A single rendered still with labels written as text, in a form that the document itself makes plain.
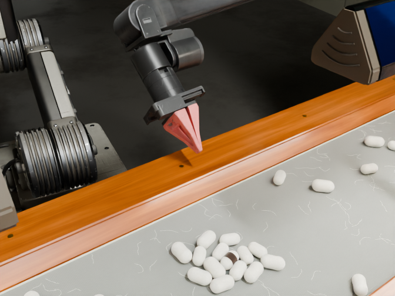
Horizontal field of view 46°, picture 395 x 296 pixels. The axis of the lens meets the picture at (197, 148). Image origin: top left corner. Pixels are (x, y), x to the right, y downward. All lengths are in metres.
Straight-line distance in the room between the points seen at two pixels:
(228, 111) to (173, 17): 1.79
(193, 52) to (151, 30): 0.09
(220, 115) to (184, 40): 1.73
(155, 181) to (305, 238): 0.26
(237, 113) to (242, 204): 1.83
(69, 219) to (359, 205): 0.47
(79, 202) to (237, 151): 0.30
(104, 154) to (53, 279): 0.76
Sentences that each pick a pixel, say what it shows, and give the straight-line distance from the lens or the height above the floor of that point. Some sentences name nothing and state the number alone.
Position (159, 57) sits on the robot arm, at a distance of 0.81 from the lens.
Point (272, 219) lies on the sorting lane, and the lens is 0.77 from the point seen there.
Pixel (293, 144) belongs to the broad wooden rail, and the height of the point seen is 0.76.
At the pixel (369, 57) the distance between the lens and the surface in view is 0.50.
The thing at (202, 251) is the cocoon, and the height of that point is 0.76.
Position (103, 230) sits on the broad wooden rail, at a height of 0.75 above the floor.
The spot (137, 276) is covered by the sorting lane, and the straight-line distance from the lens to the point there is 0.68.
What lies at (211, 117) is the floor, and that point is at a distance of 2.55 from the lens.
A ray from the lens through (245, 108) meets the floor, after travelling 2.65.
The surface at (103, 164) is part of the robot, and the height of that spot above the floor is 0.47.
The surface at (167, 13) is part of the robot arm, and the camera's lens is 0.85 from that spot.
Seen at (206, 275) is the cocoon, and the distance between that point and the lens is 0.65.
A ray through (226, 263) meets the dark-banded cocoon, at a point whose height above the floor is 0.76.
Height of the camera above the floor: 1.24
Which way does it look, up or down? 33 degrees down
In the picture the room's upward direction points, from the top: straight up
